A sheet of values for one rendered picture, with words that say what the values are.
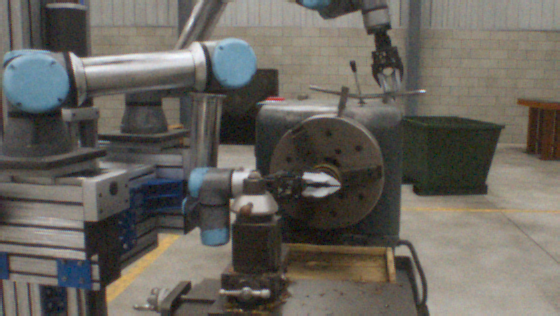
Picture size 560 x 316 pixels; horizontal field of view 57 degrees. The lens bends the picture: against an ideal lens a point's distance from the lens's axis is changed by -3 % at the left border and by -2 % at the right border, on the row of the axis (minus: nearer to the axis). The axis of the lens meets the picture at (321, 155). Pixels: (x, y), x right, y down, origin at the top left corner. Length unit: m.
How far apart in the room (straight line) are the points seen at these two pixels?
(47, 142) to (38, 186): 0.10
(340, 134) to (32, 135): 0.75
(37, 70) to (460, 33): 10.93
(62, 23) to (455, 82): 10.54
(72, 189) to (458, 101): 10.81
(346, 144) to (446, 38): 10.31
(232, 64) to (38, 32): 0.58
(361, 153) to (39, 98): 0.79
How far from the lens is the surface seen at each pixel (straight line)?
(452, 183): 6.26
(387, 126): 1.58
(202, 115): 1.40
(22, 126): 1.32
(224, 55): 1.24
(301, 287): 0.97
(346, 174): 1.36
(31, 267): 1.44
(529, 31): 12.13
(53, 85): 1.16
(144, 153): 1.72
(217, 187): 1.29
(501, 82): 11.93
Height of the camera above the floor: 1.34
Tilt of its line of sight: 8 degrees down
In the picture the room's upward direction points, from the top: 1 degrees clockwise
